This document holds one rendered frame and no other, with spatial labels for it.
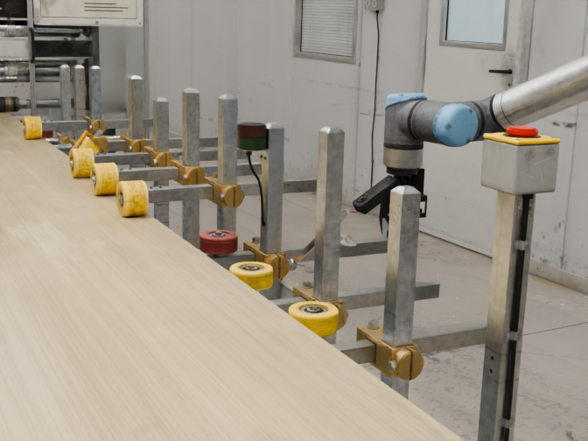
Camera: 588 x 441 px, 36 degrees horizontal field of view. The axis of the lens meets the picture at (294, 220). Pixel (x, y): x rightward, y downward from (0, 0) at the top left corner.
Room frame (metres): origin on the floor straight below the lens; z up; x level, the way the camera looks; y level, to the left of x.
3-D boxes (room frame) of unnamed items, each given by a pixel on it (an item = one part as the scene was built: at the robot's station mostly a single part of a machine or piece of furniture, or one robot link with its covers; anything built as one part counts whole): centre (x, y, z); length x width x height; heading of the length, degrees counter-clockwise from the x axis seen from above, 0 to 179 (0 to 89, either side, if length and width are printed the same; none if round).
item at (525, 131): (1.15, -0.29, 1.22); 0.04 x 0.04 x 0.02
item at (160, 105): (2.50, 0.38, 0.88); 0.03 x 0.03 x 0.48; 26
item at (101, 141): (2.70, 0.63, 0.95); 0.10 x 0.04 x 0.10; 116
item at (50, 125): (3.22, 0.71, 0.95); 0.50 x 0.04 x 0.04; 116
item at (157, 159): (2.52, 0.39, 0.95); 0.13 x 0.06 x 0.05; 26
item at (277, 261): (1.85, 0.06, 0.85); 0.13 x 0.06 x 0.05; 26
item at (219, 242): (1.82, 0.16, 0.85); 0.08 x 0.08 x 0.11
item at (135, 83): (2.72, 0.49, 0.92); 0.03 x 0.03 x 0.48; 26
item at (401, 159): (2.02, -0.24, 1.05); 0.10 x 0.09 x 0.05; 26
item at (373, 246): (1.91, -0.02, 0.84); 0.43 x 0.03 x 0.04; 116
